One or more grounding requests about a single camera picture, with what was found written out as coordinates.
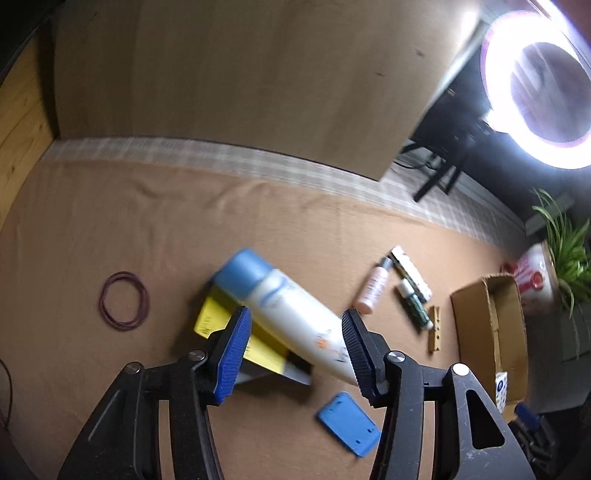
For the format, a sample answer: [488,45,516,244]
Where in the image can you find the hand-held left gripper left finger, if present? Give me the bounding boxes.
[58,305,253,480]

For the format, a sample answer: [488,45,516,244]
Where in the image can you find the green tube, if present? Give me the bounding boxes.
[396,279,435,330]

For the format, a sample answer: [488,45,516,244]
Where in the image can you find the white patterned tube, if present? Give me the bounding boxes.
[390,247,433,303]

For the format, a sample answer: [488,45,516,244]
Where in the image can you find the green spider plant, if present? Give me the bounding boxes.
[531,187,591,315]

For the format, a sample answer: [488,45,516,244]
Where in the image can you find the pine wood panel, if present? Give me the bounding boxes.
[0,46,58,232]

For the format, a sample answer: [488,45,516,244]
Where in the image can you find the black tripod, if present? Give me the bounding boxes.
[399,115,495,204]

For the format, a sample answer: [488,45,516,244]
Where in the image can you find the checkered cloth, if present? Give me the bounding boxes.
[39,138,527,252]

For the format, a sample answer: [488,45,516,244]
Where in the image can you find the ring light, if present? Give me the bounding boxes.
[480,9,591,169]

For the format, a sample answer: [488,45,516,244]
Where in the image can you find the dark cable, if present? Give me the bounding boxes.
[0,360,14,430]

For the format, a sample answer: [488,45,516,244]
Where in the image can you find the white bottle with blue cap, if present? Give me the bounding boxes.
[213,248,365,386]

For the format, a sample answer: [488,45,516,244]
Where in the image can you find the yellow packet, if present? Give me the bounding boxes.
[194,284,315,386]

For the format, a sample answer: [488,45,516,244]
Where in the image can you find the brown blanket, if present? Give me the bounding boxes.
[0,157,532,480]

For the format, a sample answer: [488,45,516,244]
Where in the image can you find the purple rubber bands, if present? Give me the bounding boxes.
[98,271,151,332]

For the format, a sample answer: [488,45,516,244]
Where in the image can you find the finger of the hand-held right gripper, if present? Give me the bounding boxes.
[513,401,568,472]

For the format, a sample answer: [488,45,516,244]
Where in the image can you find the wooden clip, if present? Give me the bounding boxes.
[427,305,443,354]

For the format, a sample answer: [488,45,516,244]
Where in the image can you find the large wooden board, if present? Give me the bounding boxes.
[54,0,485,183]

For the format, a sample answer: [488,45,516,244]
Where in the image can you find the blue plastic piece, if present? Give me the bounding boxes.
[316,391,382,459]

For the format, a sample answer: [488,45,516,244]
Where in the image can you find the small pink bottle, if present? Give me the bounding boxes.
[353,257,394,315]

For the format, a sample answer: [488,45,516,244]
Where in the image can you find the cardboard box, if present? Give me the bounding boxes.
[450,273,529,423]

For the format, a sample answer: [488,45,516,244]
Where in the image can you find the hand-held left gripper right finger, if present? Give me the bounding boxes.
[342,308,536,480]

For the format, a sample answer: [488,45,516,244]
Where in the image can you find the white and red flower pot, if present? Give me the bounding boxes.
[501,242,561,315]

